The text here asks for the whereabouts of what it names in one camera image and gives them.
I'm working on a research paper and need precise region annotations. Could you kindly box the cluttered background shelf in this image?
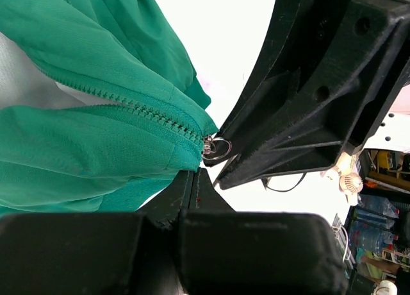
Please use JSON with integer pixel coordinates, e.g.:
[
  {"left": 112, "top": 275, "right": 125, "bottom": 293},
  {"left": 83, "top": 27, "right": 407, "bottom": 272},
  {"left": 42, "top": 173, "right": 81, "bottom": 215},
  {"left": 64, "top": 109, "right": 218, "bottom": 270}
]
[{"left": 331, "top": 150, "right": 409, "bottom": 294}]

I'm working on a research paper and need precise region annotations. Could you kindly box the green zip jacket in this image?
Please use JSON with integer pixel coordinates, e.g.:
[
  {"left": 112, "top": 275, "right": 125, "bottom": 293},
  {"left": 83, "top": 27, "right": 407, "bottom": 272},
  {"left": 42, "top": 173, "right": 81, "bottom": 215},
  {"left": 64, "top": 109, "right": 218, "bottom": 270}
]
[{"left": 1, "top": 0, "right": 218, "bottom": 215}]

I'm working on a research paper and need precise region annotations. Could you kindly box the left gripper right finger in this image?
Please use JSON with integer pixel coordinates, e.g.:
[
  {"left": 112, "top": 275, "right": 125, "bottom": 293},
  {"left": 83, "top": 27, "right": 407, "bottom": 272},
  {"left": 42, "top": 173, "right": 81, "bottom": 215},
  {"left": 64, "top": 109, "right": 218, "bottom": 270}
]
[{"left": 179, "top": 168, "right": 348, "bottom": 294}]

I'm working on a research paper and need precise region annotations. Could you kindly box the white handheld fan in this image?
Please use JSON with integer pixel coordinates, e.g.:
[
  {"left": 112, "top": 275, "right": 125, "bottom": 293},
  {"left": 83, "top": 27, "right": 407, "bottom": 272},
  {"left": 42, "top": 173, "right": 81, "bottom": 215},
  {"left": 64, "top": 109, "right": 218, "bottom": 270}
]
[{"left": 322, "top": 152, "right": 364, "bottom": 207}]

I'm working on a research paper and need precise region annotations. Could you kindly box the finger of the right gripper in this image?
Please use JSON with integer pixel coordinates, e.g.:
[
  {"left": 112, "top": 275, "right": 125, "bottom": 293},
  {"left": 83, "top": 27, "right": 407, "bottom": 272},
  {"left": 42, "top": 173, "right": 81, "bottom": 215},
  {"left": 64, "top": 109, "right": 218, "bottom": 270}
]
[{"left": 213, "top": 0, "right": 409, "bottom": 189}]

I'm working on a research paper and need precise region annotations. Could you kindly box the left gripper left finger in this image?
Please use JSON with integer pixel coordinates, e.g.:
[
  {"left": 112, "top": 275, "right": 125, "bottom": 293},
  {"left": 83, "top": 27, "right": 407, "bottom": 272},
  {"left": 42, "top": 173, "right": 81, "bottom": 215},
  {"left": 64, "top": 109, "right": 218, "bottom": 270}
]
[{"left": 1, "top": 171, "right": 194, "bottom": 294}]

